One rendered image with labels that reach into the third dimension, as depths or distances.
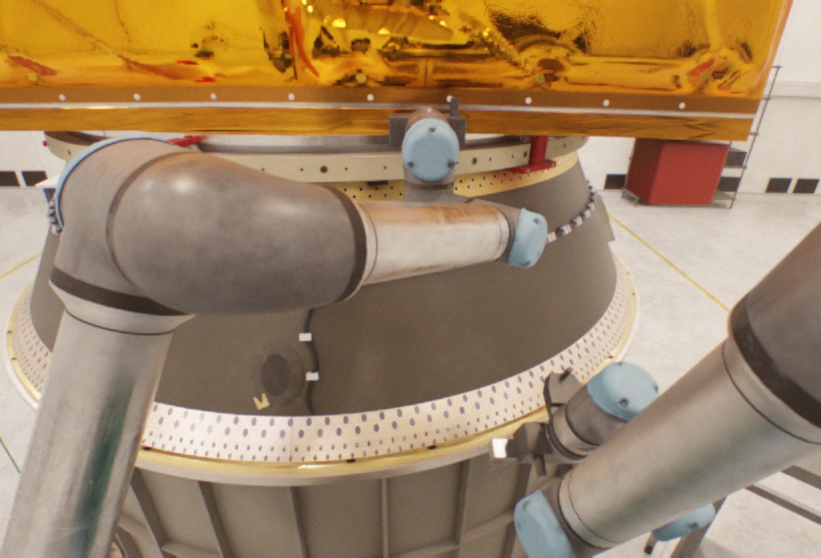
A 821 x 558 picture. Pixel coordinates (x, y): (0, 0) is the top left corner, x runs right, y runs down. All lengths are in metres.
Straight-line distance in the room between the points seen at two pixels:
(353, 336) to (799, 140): 8.27
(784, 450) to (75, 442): 0.49
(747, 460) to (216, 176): 0.36
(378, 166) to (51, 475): 0.67
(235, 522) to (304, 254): 0.96
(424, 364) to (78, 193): 0.71
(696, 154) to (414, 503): 1.00
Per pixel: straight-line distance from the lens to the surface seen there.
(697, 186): 1.18
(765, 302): 0.28
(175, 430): 1.05
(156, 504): 1.32
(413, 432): 0.95
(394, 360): 0.92
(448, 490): 1.14
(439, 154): 0.60
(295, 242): 0.30
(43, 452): 0.47
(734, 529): 2.70
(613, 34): 0.95
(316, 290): 0.31
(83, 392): 0.43
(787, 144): 8.66
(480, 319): 0.99
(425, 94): 0.92
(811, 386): 0.27
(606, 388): 0.58
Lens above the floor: 1.89
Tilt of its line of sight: 27 degrees down
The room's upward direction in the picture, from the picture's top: 1 degrees clockwise
